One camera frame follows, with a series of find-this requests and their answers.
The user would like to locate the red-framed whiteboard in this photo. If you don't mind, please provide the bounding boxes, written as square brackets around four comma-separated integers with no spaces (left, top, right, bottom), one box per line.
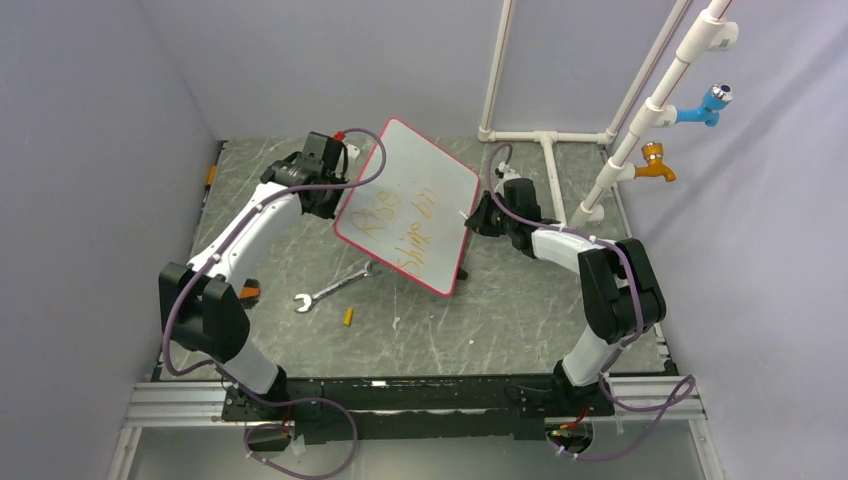
[334,118,480,296]

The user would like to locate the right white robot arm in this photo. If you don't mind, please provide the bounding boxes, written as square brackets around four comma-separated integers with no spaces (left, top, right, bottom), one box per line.
[465,178,667,415]

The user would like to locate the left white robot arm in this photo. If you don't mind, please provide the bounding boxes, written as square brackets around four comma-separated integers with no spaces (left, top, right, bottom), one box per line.
[158,132,349,420]

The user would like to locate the silver combination wrench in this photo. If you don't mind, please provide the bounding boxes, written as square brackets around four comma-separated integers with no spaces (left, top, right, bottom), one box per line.
[293,260,380,314]

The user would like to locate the orange black brush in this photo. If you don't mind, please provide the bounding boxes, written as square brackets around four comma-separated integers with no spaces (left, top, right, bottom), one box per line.
[238,279,261,302]

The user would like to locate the white corner pipe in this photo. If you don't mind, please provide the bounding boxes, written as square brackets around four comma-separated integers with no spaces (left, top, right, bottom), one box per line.
[477,0,514,143]

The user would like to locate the orange tap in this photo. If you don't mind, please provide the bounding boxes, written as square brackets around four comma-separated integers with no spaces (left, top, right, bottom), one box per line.
[634,142,677,182]

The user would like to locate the blue tap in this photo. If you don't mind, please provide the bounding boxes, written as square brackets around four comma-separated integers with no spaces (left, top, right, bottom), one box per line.
[675,83,734,127]

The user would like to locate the white pipe with taps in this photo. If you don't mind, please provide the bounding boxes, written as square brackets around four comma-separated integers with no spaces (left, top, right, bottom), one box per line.
[570,1,739,228]

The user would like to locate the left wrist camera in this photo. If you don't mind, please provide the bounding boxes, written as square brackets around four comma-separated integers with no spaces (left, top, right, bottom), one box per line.
[332,131,362,163]

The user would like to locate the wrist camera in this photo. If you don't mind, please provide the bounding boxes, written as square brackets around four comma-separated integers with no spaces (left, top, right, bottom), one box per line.
[494,162,522,195]
[332,131,362,163]

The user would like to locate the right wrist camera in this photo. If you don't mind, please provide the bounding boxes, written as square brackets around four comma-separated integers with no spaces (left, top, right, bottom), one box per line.
[494,162,522,195]

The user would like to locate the white floor pipe frame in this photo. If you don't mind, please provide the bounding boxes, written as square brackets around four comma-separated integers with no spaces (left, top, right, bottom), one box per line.
[477,127,613,226]

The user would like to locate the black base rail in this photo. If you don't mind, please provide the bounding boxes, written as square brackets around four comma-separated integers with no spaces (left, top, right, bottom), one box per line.
[221,373,615,445]

